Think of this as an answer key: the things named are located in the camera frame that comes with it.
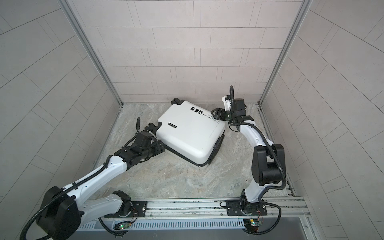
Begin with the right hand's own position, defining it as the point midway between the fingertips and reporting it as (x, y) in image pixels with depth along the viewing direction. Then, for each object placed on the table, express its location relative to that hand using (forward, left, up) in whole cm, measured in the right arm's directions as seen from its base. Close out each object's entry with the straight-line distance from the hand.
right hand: (214, 112), depth 88 cm
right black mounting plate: (-47, -5, -18) cm, 50 cm away
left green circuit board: (-50, +45, -14) cm, 69 cm away
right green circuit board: (-53, -12, -20) cm, 58 cm away
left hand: (-16, +28, -8) cm, 33 cm away
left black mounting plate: (-44, +41, -18) cm, 63 cm away
